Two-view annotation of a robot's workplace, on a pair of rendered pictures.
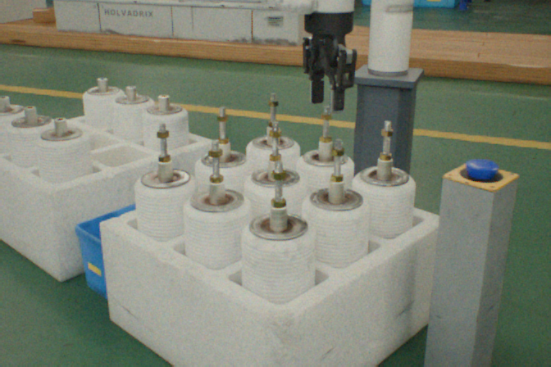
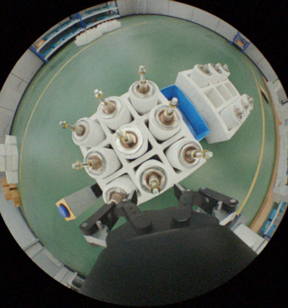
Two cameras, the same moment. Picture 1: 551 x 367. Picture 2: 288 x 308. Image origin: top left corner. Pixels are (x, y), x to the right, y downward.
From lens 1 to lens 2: 94 cm
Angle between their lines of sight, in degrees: 73
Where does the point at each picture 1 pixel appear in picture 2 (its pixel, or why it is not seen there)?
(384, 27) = (247, 241)
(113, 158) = (218, 99)
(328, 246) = not seen: hidden behind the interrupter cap
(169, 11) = (284, 154)
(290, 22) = (277, 190)
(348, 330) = not seen: hidden behind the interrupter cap
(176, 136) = (227, 118)
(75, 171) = (193, 78)
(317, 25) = (102, 262)
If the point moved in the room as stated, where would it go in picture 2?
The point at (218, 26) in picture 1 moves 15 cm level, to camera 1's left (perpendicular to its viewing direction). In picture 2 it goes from (280, 168) to (281, 159)
